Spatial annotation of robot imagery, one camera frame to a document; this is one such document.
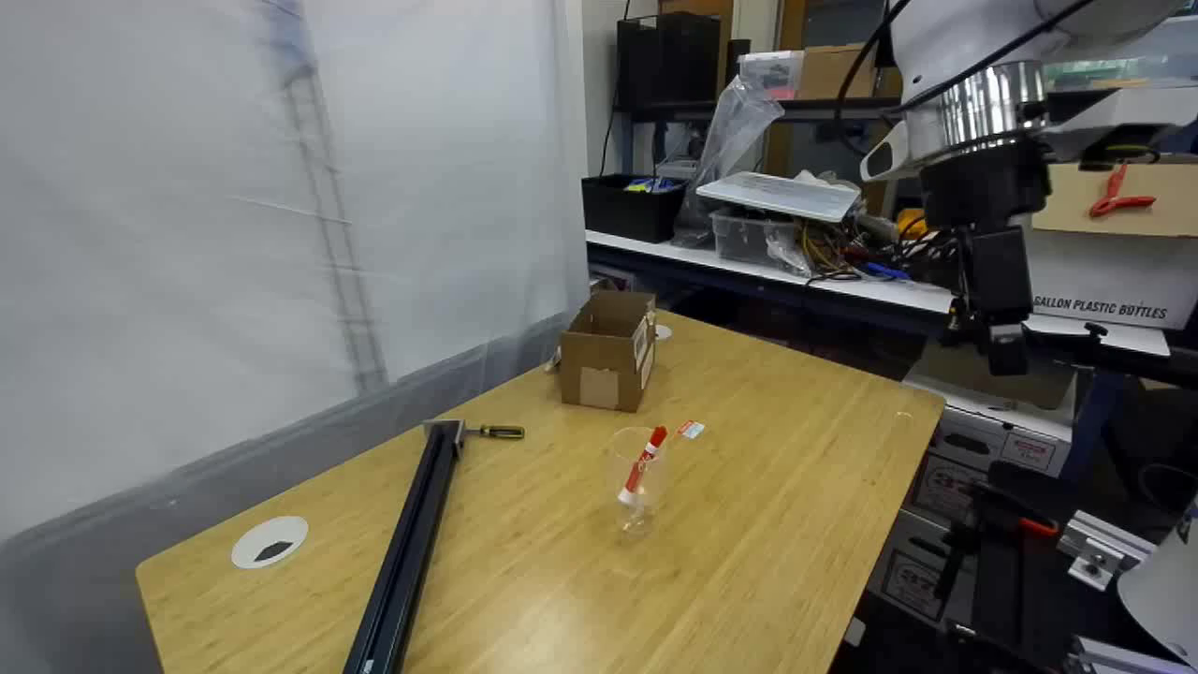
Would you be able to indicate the red marker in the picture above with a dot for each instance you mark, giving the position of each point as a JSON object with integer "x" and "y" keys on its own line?
{"x": 640, "y": 465}

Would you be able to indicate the long black metal rail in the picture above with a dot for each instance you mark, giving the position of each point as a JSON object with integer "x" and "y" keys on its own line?
{"x": 412, "y": 547}

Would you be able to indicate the black speaker cabinet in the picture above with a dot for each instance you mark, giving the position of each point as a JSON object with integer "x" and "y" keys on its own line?
{"x": 669, "y": 61}

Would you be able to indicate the white flat tray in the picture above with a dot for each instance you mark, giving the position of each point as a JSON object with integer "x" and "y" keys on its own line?
{"x": 780, "y": 194}

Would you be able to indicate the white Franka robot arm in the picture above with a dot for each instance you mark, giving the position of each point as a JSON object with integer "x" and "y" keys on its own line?
{"x": 976, "y": 39}

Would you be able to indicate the clear plastic bag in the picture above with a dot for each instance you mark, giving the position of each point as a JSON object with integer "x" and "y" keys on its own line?
{"x": 731, "y": 134}

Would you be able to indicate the open brown cardboard box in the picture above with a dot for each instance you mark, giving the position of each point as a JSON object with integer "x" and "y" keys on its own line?
{"x": 603, "y": 362}

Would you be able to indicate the small cardboard box on shelf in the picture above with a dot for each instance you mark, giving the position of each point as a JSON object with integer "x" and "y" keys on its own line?
{"x": 833, "y": 71}

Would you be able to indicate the white fabric curtain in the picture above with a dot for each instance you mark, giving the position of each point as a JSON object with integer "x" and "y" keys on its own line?
{"x": 152, "y": 247}

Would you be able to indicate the black plastic bin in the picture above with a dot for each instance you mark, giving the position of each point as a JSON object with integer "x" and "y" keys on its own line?
{"x": 630, "y": 209}

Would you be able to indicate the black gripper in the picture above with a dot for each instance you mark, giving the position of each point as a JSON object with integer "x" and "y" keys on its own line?
{"x": 996, "y": 275}

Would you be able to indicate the red pliers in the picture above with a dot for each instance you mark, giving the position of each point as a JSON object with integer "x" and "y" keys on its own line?
{"x": 1113, "y": 194}

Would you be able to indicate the clear lidded plastic bin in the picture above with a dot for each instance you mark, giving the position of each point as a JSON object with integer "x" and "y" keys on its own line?
{"x": 1123, "y": 61}

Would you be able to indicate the flat tan cardboard box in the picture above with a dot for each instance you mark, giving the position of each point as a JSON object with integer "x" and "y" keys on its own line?
{"x": 1172, "y": 199}

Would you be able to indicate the clear drinking glass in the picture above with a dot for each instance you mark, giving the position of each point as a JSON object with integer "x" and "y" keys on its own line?
{"x": 639, "y": 510}

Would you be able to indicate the clear plastic storage container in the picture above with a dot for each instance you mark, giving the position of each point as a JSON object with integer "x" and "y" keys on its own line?
{"x": 749, "y": 237}

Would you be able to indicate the white printed carton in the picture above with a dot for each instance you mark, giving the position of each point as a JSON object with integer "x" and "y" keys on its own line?
{"x": 1109, "y": 283}

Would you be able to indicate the white shelf board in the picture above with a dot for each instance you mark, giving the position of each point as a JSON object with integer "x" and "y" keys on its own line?
{"x": 863, "y": 285}

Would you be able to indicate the silver metal bracket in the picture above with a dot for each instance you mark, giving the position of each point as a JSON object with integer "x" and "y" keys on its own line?
{"x": 1107, "y": 547}

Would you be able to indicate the small blue red packet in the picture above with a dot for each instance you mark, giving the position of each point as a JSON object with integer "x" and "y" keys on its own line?
{"x": 694, "y": 433}

